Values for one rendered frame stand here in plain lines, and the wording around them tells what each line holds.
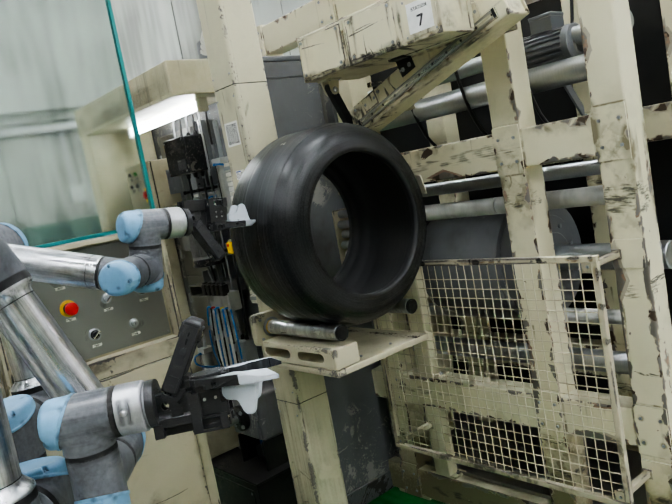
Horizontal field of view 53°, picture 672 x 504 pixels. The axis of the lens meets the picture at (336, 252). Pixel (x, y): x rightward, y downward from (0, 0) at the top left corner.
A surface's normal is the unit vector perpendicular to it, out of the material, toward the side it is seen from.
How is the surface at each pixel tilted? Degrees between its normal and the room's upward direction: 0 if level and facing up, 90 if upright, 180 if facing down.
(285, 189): 69
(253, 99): 90
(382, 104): 90
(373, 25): 90
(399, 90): 90
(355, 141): 79
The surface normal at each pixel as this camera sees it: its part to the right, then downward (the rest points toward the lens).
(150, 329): 0.64, -0.04
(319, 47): -0.75, 0.21
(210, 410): 0.06, -0.04
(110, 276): -0.11, 0.13
